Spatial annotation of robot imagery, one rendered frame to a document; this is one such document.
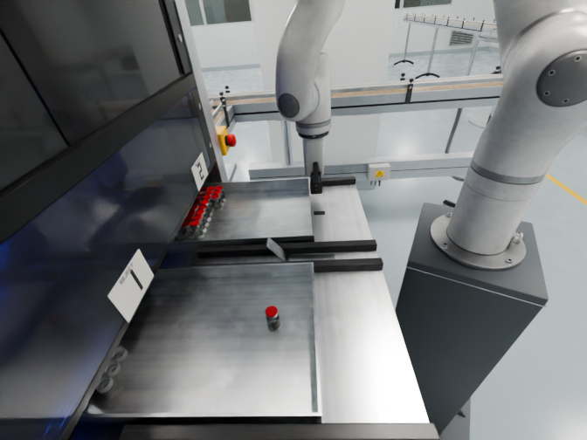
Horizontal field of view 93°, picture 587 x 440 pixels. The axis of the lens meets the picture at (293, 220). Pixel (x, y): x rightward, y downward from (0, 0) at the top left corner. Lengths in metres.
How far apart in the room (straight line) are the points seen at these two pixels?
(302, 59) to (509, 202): 0.46
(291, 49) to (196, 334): 0.52
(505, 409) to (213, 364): 1.28
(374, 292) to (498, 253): 0.30
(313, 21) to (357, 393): 0.60
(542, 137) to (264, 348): 0.54
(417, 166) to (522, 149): 1.27
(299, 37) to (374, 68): 1.63
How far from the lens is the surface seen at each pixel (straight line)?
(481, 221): 0.67
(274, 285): 0.57
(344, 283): 0.57
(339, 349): 0.50
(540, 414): 1.63
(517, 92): 0.52
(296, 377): 0.48
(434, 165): 1.87
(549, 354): 1.80
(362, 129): 2.28
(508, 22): 0.64
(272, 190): 0.84
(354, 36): 2.13
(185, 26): 0.79
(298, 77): 0.56
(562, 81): 0.50
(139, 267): 0.48
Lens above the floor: 1.32
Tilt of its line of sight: 38 degrees down
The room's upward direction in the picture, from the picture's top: 5 degrees counter-clockwise
